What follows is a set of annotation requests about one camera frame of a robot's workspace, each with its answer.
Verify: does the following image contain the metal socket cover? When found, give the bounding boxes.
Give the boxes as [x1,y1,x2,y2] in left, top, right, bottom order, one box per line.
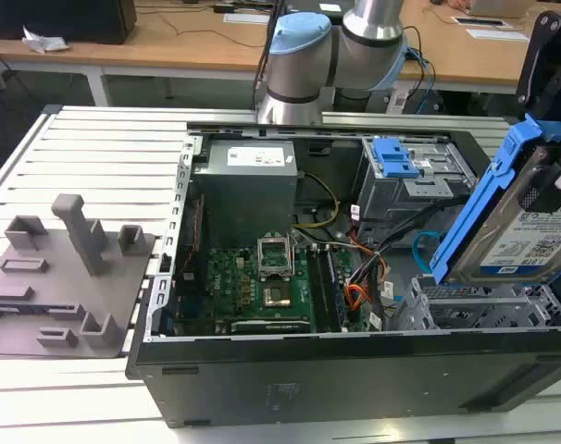
[256,234,293,281]

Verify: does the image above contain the black box on desk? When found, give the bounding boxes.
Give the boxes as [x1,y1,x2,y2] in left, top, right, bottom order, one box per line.
[0,0,138,46]

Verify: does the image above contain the wooden desk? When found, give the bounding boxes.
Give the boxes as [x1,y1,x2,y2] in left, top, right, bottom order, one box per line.
[0,0,561,96]

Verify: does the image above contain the black graphics card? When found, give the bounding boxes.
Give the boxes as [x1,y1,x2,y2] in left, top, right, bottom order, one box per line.
[231,317,312,334]

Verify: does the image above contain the hard disk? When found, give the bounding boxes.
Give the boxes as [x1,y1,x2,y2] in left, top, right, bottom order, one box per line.
[429,113,561,286]

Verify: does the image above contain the blue cable behind arm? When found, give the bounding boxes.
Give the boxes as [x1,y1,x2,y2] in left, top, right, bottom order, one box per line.
[404,45,438,115]

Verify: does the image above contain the grey power supply unit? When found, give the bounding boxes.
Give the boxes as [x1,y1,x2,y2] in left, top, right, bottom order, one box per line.
[200,140,298,251]

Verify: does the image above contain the grey parts rack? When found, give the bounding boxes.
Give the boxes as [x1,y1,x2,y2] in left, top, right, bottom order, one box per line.
[0,193,157,360]

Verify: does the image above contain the green motherboard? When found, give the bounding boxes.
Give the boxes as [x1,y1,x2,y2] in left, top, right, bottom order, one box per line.
[206,244,370,334]

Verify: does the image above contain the orange black wire bundle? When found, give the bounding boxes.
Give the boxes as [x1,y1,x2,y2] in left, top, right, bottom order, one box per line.
[343,233,389,316]

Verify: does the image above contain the blue drive carrier handle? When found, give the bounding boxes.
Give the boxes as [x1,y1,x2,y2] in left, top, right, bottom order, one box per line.
[372,137,420,179]

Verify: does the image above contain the silver drive cage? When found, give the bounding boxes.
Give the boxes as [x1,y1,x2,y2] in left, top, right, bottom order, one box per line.
[356,136,477,238]

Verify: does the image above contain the thin red wire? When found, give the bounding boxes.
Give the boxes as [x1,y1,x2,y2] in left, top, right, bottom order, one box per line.
[177,193,205,279]

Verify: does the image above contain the yellow black power wire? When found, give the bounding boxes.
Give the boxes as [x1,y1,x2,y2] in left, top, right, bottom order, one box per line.
[293,171,341,230]

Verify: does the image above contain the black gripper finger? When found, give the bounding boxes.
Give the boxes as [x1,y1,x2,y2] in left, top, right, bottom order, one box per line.
[515,9,561,122]
[517,138,561,213]

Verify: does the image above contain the silver disk bay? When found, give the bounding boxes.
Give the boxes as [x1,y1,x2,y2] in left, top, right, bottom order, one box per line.
[397,273,561,332]

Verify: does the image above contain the CPU socket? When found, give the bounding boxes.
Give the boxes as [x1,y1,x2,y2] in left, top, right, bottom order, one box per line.
[261,282,293,309]

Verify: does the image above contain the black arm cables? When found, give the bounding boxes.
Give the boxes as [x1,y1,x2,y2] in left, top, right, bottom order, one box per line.
[251,0,287,112]

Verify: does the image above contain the blue disk data wire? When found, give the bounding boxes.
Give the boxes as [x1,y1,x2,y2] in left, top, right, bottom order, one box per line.
[411,229,448,278]

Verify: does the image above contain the crumpled white paper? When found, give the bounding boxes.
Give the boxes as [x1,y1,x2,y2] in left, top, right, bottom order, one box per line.
[21,26,71,55]

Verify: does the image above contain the black open PC case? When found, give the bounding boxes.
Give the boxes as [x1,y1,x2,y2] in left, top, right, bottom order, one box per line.
[125,120,561,429]

